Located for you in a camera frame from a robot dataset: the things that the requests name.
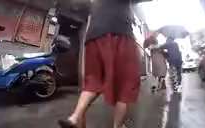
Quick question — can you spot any person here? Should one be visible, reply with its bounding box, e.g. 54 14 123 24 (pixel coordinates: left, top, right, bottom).
143 35 168 91
57 0 142 128
156 24 190 94

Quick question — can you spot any blue scooter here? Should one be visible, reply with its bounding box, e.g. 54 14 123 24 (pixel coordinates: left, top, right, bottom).
0 34 72 100

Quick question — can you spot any building with red shutters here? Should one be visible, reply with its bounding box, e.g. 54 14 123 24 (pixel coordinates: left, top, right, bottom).
0 0 152 88

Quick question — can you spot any white car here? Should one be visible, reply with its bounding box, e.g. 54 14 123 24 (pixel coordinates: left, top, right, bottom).
181 49 201 72

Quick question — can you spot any wet grey asphalt road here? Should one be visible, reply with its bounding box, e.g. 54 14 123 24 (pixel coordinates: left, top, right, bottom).
0 70 205 128

